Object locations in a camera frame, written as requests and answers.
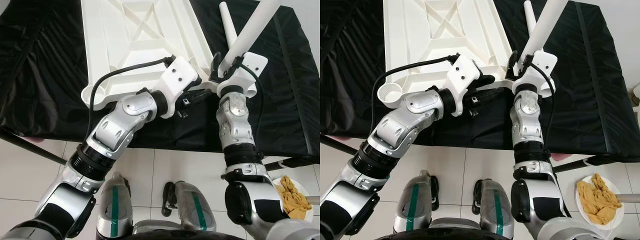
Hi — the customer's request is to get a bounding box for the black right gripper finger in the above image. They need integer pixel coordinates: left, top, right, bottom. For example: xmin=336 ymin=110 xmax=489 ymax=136
xmin=209 ymin=51 xmax=224 ymax=81
xmin=505 ymin=49 xmax=519 ymax=79

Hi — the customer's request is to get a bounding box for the white plastic table leg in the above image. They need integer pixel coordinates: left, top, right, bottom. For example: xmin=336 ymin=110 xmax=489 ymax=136
xmin=218 ymin=2 xmax=239 ymax=52
xmin=516 ymin=0 xmax=569 ymax=67
xmin=522 ymin=1 xmax=539 ymax=37
xmin=217 ymin=0 xmax=287 ymax=74

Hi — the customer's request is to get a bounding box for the white plastic children table top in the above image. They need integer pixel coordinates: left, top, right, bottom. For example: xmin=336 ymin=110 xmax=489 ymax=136
xmin=80 ymin=0 xmax=224 ymax=112
xmin=374 ymin=0 xmax=519 ymax=109

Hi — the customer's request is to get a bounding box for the black table cloth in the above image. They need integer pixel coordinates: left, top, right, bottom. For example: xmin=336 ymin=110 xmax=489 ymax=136
xmin=320 ymin=0 xmax=640 ymax=163
xmin=0 ymin=0 xmax=321 ymax=162

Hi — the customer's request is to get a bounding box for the black robot right foot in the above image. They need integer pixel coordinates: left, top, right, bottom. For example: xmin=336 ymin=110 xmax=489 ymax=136
xmin=471 ymin=179 xmax=485 ymax=215
xmin=161 ymin=181 xmax=176 ymax=217

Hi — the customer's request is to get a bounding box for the silver robot left leg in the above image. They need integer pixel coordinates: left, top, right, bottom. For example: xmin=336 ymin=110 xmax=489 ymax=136
xmin=96 ymin=171 xmax=134 ymax=238
xmin=394 ymin=170 xmax=437 ymax=234

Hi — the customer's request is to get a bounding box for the black robot torso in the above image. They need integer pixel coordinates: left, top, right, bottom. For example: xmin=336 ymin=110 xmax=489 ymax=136
xmin=96 ymin=218 xmax=251 ymax=240
xmin=374 ymin=218 xmax=536 ymax=240

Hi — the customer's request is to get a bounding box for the white round plate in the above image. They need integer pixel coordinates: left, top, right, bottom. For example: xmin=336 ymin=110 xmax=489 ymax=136
xmin=575 ymin=173 xmax=626 ymax=231
xmin=272 ymin=176 xmax=315 ymax=224

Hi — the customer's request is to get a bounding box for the yellow crumpled cloth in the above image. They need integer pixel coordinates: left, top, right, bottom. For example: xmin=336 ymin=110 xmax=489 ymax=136
xmin=276 ymin=175 xmax=312 ymax=220
xmin=576 ymin=173 xmax=624 ymax=226

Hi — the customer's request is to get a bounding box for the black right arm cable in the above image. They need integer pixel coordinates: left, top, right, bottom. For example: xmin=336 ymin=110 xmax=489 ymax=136
xmin=234 ymin=59 xmax=265 ymax=137
xmin=529 ymin=59 xmax=574 ymax=217

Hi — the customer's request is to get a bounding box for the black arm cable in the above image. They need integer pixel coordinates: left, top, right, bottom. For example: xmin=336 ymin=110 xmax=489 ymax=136
xmin=87 ymin=56 xmax=176 ymax=140
xmin=234 ymin=59 xmax=265 ymax=137
xmin=371 ymin=54 xmax=460 ymax=142
xmin=529 ymin=59 xmax=574 ymax=217

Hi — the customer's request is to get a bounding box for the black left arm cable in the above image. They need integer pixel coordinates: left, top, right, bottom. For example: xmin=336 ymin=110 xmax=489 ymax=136
xmin=87 ymin=56 xmax=176 ymax=140
xmin=371 ymin=54 xmax=460 ymax=142

